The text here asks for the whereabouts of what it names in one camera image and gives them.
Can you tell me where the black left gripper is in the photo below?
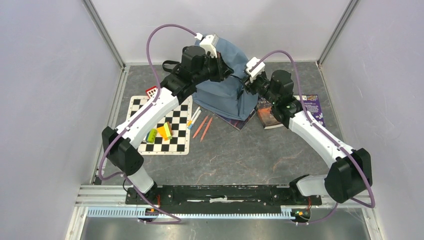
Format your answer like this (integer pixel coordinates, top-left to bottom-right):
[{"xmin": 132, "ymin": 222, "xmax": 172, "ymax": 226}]
[{"xmin": 193, "ymin": 52, "xmax": 236, "ymax": 86}]

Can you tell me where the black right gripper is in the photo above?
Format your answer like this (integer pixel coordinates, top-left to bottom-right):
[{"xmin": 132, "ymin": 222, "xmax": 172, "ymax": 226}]
[{"xmin": 239, "ymin": 71, "xmax": 279, "ymax": 105}]

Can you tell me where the dark tale of cities book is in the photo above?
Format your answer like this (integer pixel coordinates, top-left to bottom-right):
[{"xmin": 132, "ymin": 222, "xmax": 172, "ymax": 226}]
[{"xmin": 256, "ymin": 96, "xmax": 283, "ymax": 130}]

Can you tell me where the blue student backpack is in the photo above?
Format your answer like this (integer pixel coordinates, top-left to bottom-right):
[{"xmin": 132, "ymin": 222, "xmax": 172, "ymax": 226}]
[{"xmin": 161, "ymin": 33, "xmax": 260, "ymax": 122}]

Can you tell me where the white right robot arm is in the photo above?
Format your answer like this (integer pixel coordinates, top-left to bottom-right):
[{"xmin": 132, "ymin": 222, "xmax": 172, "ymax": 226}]
[{"xmin": 243, "ymin": 70, "xmax": 373, "ymax": 204}]

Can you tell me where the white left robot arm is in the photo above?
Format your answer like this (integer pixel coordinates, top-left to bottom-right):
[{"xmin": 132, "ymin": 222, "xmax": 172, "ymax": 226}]
[{"xmin": 101, "ymin": 45, "xmax": 234, "ymax": 204}]

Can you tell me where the purple paperback book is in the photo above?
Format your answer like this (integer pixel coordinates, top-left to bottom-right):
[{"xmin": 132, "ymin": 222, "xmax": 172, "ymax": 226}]
[{"xmin": 302, "ymin": 94, "xmax": 326, "ymax": 127}]

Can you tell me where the red white toy block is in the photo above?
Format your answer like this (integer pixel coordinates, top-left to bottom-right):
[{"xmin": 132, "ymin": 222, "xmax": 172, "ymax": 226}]
[{"xmin": 145, "ymin": 86, "xmax": 158, "ymax": 99}]

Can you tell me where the dark book under backpack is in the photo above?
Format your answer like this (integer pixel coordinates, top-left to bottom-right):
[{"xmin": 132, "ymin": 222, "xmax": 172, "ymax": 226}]
[{"xmin": 217, "ymin": 108, "xmax": 257, "ymax": 131}]

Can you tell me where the black white chessboard mat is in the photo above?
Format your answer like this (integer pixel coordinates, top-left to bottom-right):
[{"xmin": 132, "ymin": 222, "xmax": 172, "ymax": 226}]
[{"xmin": 138, "ymin": 96, "xmax": 193, "ymax": 156}]

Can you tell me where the orange pencil right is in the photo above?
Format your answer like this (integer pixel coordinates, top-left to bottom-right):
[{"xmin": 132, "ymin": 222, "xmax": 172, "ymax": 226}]
[{"xmin": 200, "ymin": 117, "xmax": 213, "ymax": 142}]

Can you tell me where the orange pencil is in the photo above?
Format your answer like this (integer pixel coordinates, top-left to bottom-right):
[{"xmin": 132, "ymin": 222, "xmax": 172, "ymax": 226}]
[
  {"xmin": 192, "ymin": 115, "xmax": 209, "ymax": 139},
  {"xmin": 200, "ymin": 117, "xmax": 213, "ymax": 142}
]

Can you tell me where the yellow tipped white marker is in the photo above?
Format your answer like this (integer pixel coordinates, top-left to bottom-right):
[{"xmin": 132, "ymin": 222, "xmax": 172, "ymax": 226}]
[{"xmin": 187, "ymin": 106, "xmax": 201, "ymax": 127}]

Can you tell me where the blue tipped white marker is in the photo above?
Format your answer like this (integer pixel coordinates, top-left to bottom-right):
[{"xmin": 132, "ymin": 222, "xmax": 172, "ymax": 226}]
[{"xmin": 188, "ymin": 110, "xmax": 202, "ymax": 130}]

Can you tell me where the orange pencil left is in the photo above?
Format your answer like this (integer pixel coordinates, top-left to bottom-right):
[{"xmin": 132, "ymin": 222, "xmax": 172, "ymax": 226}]
[{"xmin": 192, "ymin": 115, "xmax": 209, "ymax": 139}]

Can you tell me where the orange yellow toy block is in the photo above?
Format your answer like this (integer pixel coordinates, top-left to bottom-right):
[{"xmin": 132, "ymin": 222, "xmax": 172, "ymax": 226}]
[{"xmin": 156, "ymin": 121, "xmax": 173, "ymax": 141}]

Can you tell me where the green toy block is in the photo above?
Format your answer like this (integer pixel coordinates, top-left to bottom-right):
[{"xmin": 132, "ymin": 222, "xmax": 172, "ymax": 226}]
[{"xmin": 145, "ymin": 128, "xmax": 158, "ymax": 144}]

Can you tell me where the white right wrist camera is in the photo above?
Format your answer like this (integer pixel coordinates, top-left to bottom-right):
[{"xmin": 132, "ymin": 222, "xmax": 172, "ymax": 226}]
[{"xmin": 245, "ymin": 57, "xmax": 265, "ymax": 83}]

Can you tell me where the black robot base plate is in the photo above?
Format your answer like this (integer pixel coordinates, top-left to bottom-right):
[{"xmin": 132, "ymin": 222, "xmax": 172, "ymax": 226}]
[{"xmin": 146, "ymin": 184, "xmax": 322, "ymax": 214}]

